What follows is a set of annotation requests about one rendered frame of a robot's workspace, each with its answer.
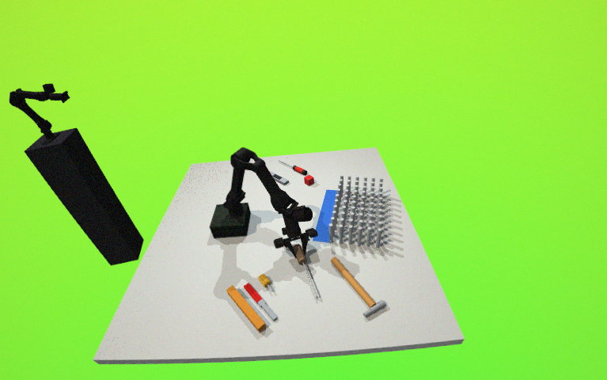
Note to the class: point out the orange rectangular bar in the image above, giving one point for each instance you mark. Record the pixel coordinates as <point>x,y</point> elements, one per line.
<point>246,309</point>

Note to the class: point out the hammer with wooden handle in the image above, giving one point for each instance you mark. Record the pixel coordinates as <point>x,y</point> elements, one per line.
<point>358,288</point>

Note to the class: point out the blue curved strip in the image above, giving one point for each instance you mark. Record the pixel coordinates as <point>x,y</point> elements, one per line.
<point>325,216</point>

